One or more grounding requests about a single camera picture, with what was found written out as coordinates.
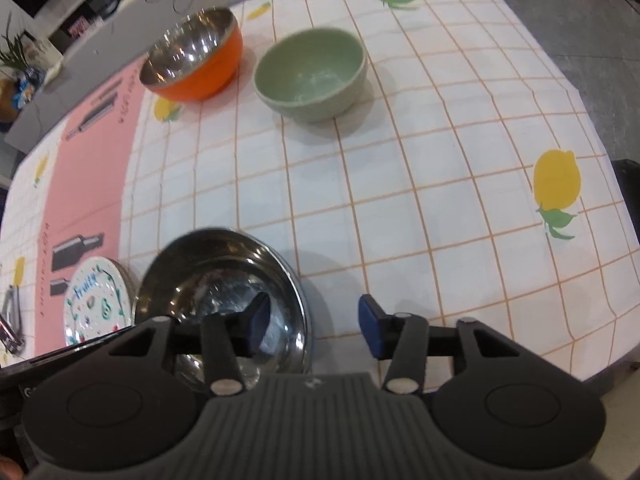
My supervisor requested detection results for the orange steel bowl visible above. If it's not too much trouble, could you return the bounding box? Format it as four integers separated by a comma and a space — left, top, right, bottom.
139, 6, 243, 103

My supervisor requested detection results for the black waste basket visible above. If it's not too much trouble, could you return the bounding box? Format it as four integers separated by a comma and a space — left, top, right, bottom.
612, 159, 640, 235

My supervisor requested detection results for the white fruity ceramic plate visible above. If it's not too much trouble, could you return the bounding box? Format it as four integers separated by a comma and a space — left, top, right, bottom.
63, 257, 126, 346

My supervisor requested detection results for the green ceramic bowl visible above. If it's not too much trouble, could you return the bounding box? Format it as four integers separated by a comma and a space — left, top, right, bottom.
253, 27, 368, 122

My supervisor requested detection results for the blue steel bowl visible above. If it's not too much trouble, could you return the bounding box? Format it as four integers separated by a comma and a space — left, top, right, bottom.
134, 228, 312, 388

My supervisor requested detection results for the large clear glass plate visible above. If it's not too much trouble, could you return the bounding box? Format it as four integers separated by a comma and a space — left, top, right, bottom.
107, 259, 137, 327

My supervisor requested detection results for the left potted plant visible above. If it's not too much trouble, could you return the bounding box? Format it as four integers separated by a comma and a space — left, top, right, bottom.
1, 13, 34, 79

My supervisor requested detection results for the checked lemon tablecloth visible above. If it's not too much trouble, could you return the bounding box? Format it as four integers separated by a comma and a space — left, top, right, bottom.
1, 0, 639, 379

